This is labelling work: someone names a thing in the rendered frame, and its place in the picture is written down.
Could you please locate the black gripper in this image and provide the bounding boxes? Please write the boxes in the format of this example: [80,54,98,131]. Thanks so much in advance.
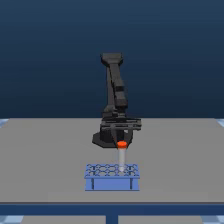
[99,116,144,147]

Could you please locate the blue test tube rack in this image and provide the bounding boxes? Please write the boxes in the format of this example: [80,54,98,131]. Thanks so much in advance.
[84,162,141,192]

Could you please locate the clear orange-capped centrifuge tube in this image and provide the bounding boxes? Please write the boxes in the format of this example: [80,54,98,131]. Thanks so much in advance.
[116,140,128,174]

